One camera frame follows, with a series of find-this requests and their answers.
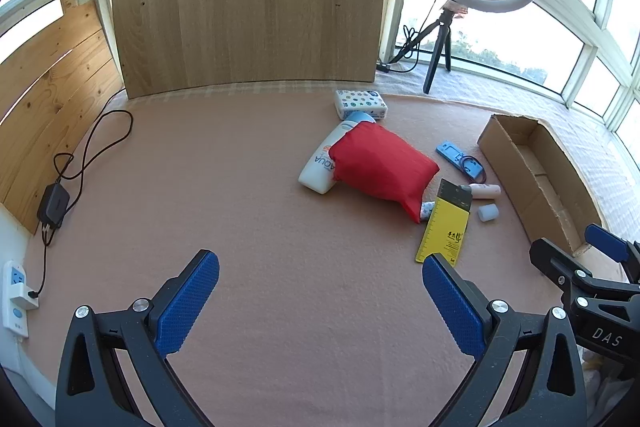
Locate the black ring light cable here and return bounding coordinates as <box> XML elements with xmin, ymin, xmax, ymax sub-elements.
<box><xmin>399</xmin><ymin>1</ymin><xmax>442</xmax><ymax>72</ymax></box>

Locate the blue plastic stand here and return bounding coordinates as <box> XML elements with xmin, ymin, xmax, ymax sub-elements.
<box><xmin>435</xmin><ymin>140</ymin><xmax>487</xmax><ymax>182</ymax></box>

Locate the white lotion bottle blue cap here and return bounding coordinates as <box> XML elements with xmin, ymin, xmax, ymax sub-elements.
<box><xmin>298</xmin><ymin>111</ymin><xmax>377</xmax><ymax>196</ymax></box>

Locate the red fabric pouch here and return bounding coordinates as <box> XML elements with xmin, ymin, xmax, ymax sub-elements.
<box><xmin>327</xmin><ymin>122</ymin><xmax>441</xmax><ymax>225</ymax></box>

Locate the looped black power cable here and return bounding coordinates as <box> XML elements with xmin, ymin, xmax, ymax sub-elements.
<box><xmin>52</xmin><ymin>109</ymin><xmax>135</xmax><ymax>188</ymax></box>

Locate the white power strip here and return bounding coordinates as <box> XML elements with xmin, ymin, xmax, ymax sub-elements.
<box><xmin>2</xmin><ymin>259</ymin><xmax>41</xmax><ymax>339</ymax></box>

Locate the thin purple loop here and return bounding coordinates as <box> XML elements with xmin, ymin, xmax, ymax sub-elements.
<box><xmin>459</xmin><ymin>155</ymin><xmax>491</xmax><ymax>184</ymax></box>

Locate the cardboard box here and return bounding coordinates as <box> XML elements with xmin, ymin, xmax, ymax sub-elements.
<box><xmin>476</xmin><ymin>113</ymin><xmax>606</xmax><ymax>258</ymax></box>

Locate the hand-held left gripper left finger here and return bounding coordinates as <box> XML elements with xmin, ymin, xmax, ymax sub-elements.
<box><xmin>55</xmin><ymin>249</ymin><xmax>221</xmax><ymax>427</ymax></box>

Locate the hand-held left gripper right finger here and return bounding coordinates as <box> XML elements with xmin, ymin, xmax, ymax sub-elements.
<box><xmin>421</xmin><ymin>253</ymin><xmax>587</xmax><ymax>427</ymax></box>

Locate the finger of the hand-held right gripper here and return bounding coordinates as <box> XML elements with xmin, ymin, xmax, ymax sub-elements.
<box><xmin>584</xmin><ymin>223</ymin><xmax>640</xmax><ymax>283</ymax></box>
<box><xmin>529</xmin><ymin>237</ymin><xmax>592</xmax><ymax>290</ymax></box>

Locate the pine plank panel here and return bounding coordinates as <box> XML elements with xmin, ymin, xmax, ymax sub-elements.
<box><xmin>0</xmin><ymin>0</ymin><xmax>126</xmax><ymax>236</ymax></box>

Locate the yellow packet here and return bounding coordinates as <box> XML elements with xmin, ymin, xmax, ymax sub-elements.
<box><xmin>415</xmin><ymin>178</ymin><xmax>473</xmax><ymax>267</ymax></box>

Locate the patterned tissue pack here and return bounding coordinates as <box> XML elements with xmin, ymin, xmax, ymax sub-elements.
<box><xmin>334</xmin><ymin>89</ymin><xmax>389</xmax><ymax>120</ymax></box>

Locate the small white pink tube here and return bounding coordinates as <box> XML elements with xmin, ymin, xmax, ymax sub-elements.
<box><xmin>459</xmin><ymin>183</ymin><xmax>502</xmax><ymax>200</ymax></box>

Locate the black power adapter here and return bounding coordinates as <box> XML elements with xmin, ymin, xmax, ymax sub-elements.
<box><xmin>37</xmin><ymin>183</ymin><xmax>71</xmax><ymax>229</ymax></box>

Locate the black plug cable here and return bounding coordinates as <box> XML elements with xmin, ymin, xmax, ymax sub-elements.
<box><xmin>29</xmin><ymin>226</ymin><xmax>52</xmax><ymax>301</ymax></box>

